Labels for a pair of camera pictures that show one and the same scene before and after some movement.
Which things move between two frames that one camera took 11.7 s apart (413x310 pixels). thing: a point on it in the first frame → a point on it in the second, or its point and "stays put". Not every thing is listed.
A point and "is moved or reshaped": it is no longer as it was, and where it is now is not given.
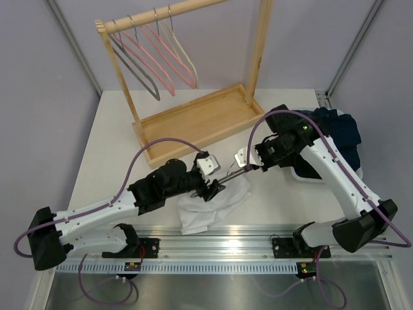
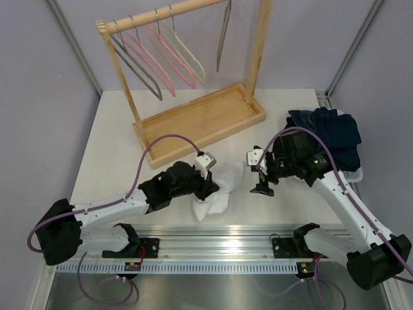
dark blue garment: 343,131 stays put
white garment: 195,215 is moved or reshaped
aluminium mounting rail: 236,244 stays put
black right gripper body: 271,152 → 272,168
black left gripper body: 197,184 stays put
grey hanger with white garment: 236,191 → 226,17
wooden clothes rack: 168,134 stays put
